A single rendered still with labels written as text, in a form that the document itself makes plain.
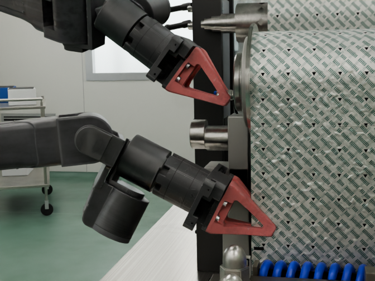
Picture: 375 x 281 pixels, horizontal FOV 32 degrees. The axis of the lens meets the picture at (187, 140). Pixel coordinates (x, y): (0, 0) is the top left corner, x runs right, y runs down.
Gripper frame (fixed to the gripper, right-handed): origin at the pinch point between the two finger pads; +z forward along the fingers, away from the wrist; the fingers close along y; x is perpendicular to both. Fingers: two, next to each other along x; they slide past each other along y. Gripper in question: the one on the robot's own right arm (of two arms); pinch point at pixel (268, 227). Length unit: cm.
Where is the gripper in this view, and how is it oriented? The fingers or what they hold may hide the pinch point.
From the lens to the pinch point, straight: 79.4
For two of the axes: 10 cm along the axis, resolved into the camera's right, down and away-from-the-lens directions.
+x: 4.2, -8.8, -2.2
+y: -2.1, 1.5, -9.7
